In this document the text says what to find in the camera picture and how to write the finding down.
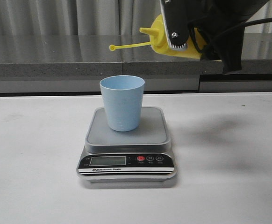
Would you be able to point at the silver electronic kitchen scale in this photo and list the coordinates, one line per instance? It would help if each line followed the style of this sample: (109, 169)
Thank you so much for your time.
(141, 155)

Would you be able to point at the yellow squeeze bottle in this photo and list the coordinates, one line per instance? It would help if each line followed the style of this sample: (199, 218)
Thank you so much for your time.
(158, 42)

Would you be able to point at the light blue plastic cup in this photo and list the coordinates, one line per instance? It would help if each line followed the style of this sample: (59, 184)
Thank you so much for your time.
(122, 98)

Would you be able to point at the grey stone counter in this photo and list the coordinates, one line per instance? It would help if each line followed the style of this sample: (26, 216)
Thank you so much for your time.
(72, 64)

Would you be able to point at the black covered gripper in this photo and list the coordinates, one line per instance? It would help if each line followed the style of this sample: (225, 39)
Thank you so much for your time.
(216, 27)

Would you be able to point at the grey curtain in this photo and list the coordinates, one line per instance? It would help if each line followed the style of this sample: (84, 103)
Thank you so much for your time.
(84, 17)

